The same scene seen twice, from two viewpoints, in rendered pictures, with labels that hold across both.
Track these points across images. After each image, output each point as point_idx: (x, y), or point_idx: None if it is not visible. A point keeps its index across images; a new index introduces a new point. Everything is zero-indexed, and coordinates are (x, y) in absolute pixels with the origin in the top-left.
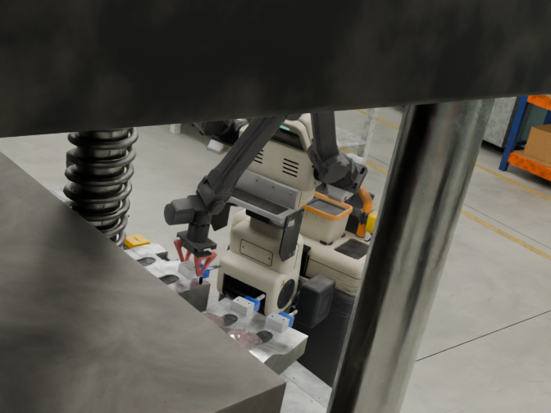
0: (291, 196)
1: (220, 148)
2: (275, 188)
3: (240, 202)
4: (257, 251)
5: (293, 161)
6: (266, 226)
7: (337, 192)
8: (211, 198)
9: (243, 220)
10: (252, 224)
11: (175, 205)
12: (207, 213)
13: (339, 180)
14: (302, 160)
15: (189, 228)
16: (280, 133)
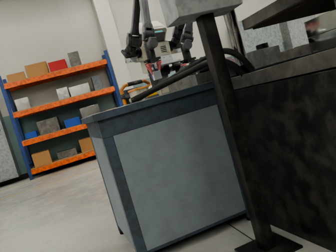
0: (170, 57)
1: (136, 58)
2: (164, 57)
3: (166, 62)
4: (168, 87)
5: (163, 45)
6: (163, 79)
7: (178, 49)
8: (192, 34)
9: (150, 87)
10: (158, 82)
11: (189, 39)
12: (191, 42)
13: (179, 43)
14: (166, 43)
15: (187, 53)
16: (157, 36)
